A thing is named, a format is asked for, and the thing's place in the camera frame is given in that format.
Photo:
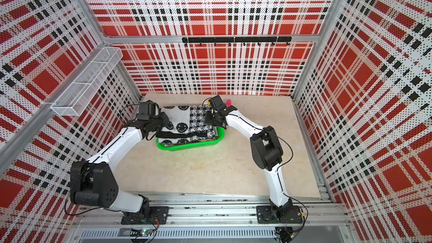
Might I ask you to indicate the green circuit board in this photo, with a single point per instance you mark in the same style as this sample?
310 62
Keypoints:
145 233

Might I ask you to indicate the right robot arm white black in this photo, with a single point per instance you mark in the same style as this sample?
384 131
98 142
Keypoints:
266 150

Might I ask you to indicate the aluminium mounting rail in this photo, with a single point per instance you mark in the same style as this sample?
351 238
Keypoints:
239 211

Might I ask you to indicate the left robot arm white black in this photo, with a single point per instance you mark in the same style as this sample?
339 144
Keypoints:
93 183

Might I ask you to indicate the white pink plush toy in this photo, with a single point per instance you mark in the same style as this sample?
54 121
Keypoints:
228 102

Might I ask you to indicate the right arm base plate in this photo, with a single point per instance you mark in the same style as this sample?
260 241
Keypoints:
266 215

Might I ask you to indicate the black hook rail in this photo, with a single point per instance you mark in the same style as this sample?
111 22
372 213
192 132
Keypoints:
217 40

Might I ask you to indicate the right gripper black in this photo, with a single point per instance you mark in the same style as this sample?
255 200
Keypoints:
207 118

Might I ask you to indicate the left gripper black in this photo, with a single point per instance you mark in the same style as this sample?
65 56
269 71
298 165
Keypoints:
165 121

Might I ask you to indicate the black white patterned scarf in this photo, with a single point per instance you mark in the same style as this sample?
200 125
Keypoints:
186 125

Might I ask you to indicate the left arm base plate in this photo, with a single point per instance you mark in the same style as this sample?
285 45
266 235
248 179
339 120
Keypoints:
151 215

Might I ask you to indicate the green plastic basket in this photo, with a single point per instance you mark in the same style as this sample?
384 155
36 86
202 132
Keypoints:
220 136

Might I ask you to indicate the white wire mesh shelf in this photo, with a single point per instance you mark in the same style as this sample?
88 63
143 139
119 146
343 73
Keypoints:
77 96

